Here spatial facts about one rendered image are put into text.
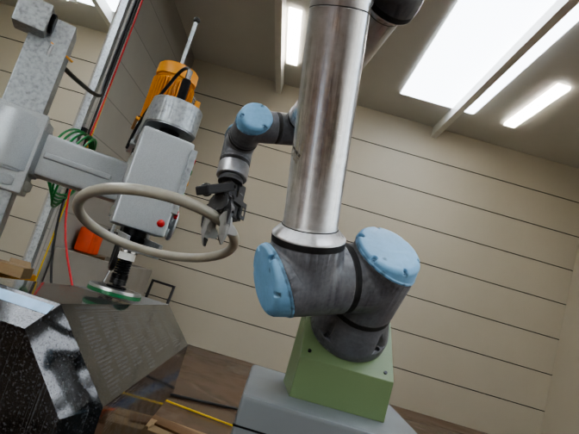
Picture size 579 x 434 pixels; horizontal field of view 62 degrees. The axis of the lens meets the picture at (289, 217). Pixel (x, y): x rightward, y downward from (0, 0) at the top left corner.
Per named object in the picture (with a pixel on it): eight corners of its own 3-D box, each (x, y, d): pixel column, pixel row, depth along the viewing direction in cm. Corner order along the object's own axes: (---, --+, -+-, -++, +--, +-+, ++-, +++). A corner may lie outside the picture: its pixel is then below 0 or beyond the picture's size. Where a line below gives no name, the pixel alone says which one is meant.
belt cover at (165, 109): (123, 157, 284) (133, 130, 286) (164, 172, 293) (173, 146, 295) (141, 123, 195) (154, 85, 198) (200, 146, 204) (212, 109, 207)
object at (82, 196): (64, 232, 155) (67, 224, 157) (208, 274, 173) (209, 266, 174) (80, 169, 115) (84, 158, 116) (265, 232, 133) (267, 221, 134)
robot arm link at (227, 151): (232, 115, 141) (223, 133, 150) (223, 151, 136) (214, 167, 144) (262, 127, 144) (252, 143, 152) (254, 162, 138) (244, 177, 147)
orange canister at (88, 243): (65, 251, 490) (77, 220, 494) (85, 254, 539) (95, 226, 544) (86, 257, 489) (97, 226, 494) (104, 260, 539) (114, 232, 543)
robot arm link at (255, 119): (278, 102, 134) (264, 125, 144) (239, 97, 129) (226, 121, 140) (283, 132, 130) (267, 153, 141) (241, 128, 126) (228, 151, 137)
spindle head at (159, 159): (104, 228, 225) (136, 139, 232) (151, 242, 233) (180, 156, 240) (108, 227, 192) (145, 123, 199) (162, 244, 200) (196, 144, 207)
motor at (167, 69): (130, 128, 283) (152, 66, 289) (181, 148, 294) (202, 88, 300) (135, 118, 257) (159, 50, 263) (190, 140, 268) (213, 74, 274)
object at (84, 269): (22, 335, 450) (55, 245, 462) (79, 325, 578) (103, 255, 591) (86, 354, 448) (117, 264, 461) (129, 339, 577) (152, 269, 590)
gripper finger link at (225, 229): (240, 247, 130) (240, 219, 135) (227, 238, 126) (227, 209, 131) (231, 251, 132) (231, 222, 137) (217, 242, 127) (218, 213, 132)
